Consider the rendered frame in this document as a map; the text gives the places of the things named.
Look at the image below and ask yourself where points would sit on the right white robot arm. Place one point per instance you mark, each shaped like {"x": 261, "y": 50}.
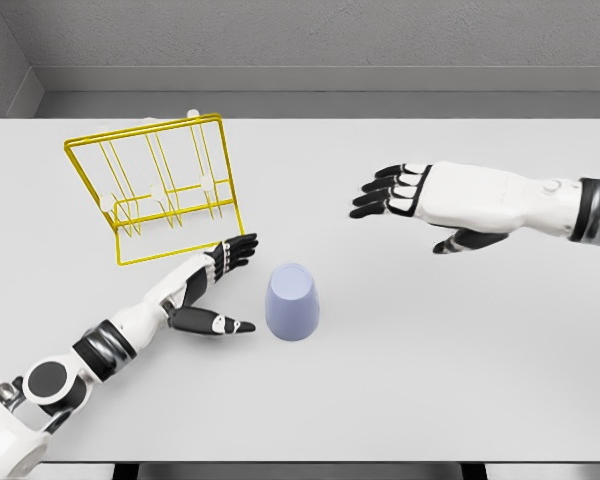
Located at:
{"x": 575, "y": 207}

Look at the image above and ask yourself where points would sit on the pale blue cup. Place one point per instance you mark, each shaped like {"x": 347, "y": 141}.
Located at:
{"x": 291, "y": 305}

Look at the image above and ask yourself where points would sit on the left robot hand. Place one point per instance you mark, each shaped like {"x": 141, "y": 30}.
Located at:
{"x": 192, "y": 281}

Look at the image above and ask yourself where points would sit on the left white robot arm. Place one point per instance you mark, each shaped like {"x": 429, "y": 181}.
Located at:
{"x": 95, "y": 350}

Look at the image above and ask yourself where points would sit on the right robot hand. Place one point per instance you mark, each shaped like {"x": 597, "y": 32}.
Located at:
{"x": 460, "y": 195}

